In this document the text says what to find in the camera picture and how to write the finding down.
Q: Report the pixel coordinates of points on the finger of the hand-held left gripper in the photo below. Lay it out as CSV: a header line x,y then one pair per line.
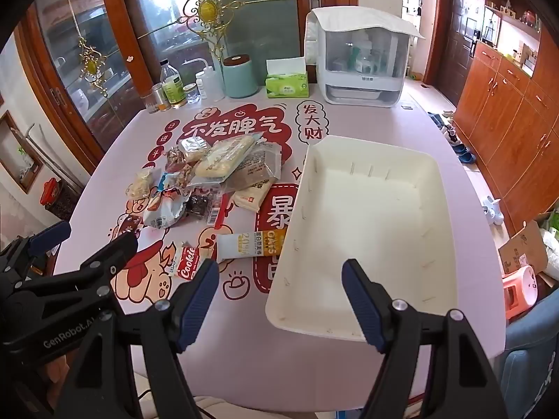
x,y
114,251
49,236

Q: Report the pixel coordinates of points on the grey blue slipper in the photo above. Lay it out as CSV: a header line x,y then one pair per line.
x,y
437,121
434,115

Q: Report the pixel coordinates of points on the small white bottle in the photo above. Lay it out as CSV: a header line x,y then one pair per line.
x,y
201,86

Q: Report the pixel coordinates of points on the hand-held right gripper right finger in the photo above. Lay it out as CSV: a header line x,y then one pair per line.
x,y
361,303

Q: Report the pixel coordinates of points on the blue upholstered chair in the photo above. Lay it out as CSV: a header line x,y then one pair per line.
x,y
533,358

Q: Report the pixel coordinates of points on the clear bottle teal label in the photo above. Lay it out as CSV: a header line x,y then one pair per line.
x,y
362,60

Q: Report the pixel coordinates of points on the grey brown snack packet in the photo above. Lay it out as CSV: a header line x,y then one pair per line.
x,y
260,170

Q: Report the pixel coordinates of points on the blue white snack packet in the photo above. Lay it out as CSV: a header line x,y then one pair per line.
x,y
163,210

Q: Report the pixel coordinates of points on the green tissue box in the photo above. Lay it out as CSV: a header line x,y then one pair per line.
x,y
286,87

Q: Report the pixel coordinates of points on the white child clog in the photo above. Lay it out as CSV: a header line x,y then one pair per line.
x,y
490,206
498,217

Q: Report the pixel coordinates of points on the white yellow oat bar packet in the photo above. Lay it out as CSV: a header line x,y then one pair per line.
x,y
251,244

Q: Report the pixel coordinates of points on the dark brown snack packet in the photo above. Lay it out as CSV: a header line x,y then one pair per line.
x,y
198,206

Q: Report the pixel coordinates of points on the clear nut snack packet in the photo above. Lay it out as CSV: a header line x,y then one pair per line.
x,y
177,162

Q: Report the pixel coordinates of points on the white plastic bag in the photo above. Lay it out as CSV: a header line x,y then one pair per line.
x,y
551,253

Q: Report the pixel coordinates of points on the white plastic tray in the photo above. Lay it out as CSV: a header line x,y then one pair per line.
x,y
362,227

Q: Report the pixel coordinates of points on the cardboard box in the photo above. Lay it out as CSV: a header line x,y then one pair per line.
x,y
522,248

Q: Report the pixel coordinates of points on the dark entry door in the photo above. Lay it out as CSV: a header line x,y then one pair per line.
x,y
458,43

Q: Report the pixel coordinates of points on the black white sneaker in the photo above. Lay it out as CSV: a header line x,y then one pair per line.
x,y
448,130
454,139

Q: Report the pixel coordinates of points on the white squeeze bottle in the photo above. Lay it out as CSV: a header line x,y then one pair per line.
x,y
214,83

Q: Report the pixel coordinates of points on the wooden picture frame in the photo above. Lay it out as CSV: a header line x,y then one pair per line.
x,y
24,157

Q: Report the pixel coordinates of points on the teal canister brown lid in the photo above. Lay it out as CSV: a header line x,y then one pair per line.
x,y
240,80

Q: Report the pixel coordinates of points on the red cookie packet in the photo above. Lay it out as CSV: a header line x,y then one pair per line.
x,y
190,262

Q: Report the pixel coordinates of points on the beige snack packet red square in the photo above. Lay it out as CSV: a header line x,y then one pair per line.
x,y
253,195

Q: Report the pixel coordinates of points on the white cover cloth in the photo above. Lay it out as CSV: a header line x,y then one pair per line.
x,y
353,19

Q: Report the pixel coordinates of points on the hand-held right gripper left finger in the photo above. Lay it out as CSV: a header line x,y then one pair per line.
x,y
201,301

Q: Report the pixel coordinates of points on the plastic bottle green label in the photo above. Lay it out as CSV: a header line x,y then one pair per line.
x,y
173,88

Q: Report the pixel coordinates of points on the orange wooden cabinet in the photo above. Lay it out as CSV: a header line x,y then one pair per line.
x,y
502,118

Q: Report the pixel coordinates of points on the clear pale bread packet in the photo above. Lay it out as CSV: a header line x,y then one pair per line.
x,y
225,157

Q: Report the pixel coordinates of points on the stack of small boxes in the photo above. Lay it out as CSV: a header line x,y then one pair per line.
x,y
526,54

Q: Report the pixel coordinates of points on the silver foil snack packet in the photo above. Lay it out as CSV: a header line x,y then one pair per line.
x,y
193,148

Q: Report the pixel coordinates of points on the small glass jar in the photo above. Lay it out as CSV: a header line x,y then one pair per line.
x,y
191,94

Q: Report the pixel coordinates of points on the glass jar yellow contents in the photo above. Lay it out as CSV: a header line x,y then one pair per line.
x,y
157,99

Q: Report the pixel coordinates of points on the white bottle storage cabinet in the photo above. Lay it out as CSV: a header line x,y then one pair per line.
x,y
362,91

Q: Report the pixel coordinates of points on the red bag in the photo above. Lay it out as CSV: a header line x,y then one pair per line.
x,y
50,190

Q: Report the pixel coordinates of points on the pink plastic stool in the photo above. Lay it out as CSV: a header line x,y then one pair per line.
x,y
519,290

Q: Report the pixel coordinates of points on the row of small ornaments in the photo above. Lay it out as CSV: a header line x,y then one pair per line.
x,y
513,13

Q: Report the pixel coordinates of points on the wood framed glass door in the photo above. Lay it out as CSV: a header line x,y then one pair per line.
x,y
257,22
74,52

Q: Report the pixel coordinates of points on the green package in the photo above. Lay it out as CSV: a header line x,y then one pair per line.
x,y
553,220

